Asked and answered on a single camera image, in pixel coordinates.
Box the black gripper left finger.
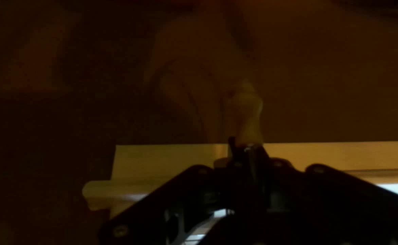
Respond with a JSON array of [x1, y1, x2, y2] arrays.
[[99, 138, 246, 245]]

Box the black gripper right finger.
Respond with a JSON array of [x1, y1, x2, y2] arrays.
[[199, 145, 398, 245]]

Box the white blind pull cord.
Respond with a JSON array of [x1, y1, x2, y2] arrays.
[[224, 79, 266, 147]]

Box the white window frame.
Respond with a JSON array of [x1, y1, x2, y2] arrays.
[[81, 142, 398, 216]]

